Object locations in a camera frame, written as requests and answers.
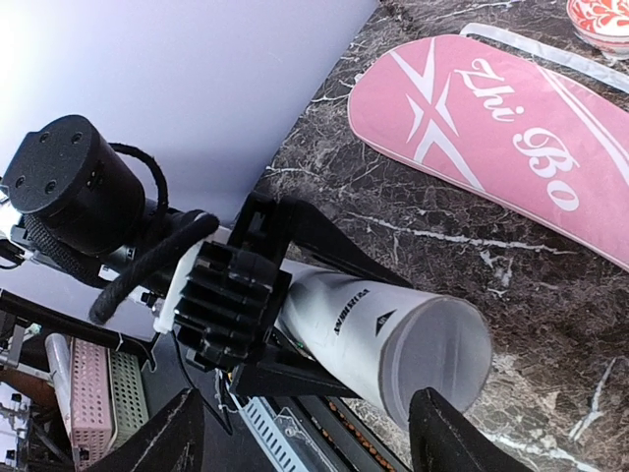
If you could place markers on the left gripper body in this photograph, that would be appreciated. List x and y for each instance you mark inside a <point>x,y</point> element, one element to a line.
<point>261,220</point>

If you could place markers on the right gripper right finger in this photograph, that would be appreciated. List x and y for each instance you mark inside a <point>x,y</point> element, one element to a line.
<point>443,440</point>

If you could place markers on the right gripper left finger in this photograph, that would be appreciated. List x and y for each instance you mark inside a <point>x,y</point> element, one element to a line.
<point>172,440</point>

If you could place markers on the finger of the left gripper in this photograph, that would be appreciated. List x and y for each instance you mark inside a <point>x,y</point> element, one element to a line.
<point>275,371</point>
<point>318,237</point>

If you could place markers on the white shuttlecock tube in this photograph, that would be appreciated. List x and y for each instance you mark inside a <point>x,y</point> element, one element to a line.
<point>333,316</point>

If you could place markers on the clear plastic tube lid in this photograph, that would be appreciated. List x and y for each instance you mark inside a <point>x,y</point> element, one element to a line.
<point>443,343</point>

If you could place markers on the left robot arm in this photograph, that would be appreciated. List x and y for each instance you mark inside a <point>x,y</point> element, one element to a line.
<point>99,212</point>

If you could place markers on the green perforated basket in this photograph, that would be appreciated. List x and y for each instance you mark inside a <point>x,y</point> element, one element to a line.
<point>128,400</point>

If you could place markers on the pink perforated basket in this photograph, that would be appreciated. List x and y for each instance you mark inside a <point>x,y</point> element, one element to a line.
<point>92,427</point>

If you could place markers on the pink racket bag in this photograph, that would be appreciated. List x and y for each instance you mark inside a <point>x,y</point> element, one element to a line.
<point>481,110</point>

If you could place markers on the red white patterned bowl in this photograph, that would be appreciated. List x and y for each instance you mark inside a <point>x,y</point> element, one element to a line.
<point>602,24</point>

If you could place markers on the white cable tray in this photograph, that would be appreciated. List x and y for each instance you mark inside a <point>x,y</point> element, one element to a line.
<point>281,437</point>

